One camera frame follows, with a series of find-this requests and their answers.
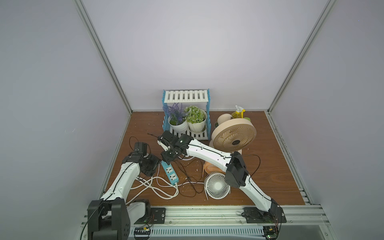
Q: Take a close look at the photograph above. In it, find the teal white power strip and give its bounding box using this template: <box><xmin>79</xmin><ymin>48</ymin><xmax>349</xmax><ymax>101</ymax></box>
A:
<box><xmin>161</xmin><ymin>161</ymin><xmax>179</xmax><ymax>186</ymax></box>

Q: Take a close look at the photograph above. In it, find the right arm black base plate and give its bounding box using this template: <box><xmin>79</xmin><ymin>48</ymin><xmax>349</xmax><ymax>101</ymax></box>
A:
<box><xmin>242</xmin><ymin>206</ymin><xmax>287</xmax><ymax>224</ymax></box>

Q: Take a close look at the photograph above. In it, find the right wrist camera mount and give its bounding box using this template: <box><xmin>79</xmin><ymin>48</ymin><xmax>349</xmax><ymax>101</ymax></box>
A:
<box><xmin>158</xmin><ymin>130</ymin><xmax>179</xmax><ymax>151</ymax></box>

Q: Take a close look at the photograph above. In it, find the white pot green plant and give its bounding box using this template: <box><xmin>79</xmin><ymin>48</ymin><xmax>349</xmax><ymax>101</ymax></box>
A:
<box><xmin>185</xmin><ymin>106</ymin><xmax>207</xmax><ymax>133</ymax></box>

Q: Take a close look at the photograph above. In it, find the large beige desk fan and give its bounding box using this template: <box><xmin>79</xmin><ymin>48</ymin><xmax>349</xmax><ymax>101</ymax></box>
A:
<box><xmin>210</xmin><ymin>118</ymin><xmax>257</xmax><ymax>152</ymax></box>

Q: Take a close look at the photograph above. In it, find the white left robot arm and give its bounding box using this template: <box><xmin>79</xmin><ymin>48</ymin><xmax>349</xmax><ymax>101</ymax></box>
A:
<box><xmin>87</xmin><ymin>153</ymin><xmax>161</xmax><ymax>240</ymax></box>

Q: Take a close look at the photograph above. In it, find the white pot purple lavender plant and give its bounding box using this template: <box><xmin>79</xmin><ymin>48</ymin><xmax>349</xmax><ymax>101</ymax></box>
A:
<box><xmin>163</xmin><ymin>103</ymin><xmax>188</xmax><ymax>134</ymax></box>

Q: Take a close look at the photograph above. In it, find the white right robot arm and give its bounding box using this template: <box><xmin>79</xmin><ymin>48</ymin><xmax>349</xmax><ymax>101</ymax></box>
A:
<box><xmin>158</xmin><ymin>131</ymin><xmax>287</xmax><ymax>223</ymax></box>

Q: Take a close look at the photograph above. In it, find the white power cable with plug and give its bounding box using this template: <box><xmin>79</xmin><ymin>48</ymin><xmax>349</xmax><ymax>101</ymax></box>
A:
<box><xmin>125</xmin><ymin>163</ymin><xmax>181</xmax><ymax>206</ymax></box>

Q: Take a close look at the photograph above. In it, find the beige round humidifier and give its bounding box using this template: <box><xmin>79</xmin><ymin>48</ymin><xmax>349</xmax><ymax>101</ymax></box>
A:
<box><xmin>217</xmin><ymin>114</ymin><xmax>233</xmax><ymax>125</ymax></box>

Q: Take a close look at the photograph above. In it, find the yellow spray bottle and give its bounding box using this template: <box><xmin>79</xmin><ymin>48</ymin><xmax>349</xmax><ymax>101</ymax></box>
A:
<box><xmin>232</xmin><ymin>105</ymin><xmax>246</xmax><ymax>119</ymax></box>

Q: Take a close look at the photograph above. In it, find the small white desk fan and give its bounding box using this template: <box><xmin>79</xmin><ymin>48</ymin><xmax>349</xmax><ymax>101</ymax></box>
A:
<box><xmin>204</xmin><ymin>172</ymin><xmax>231</xmax><ymax>200</ymax></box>

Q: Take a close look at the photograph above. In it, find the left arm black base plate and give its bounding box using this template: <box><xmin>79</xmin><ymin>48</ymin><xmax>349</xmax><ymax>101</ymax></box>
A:
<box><xmin>144</xmin><ymin>207</ymin><xmax>167</xmax><ymax>224</ymax></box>

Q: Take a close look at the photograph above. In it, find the blue white wooden plant shelf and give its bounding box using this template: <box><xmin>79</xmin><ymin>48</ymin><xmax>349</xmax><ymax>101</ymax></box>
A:
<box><xmin>162</xmin><ymin>89</ymin><xmax>212</xmax><ymax>140</ymax></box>

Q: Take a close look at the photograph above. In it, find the aluminium front rail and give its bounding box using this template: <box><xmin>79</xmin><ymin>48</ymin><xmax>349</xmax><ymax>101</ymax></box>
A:
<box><xmin>78</xmin><ymin>204</ymin><xmax>334</xmax><ymax>238</ymax></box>

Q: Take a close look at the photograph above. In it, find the orange ribbed desk fan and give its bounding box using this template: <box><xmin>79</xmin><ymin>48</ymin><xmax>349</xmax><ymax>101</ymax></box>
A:
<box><xmin>203</xmin><ymin>162</ymin><xmax>225</xmax><ymax>175</ymax></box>

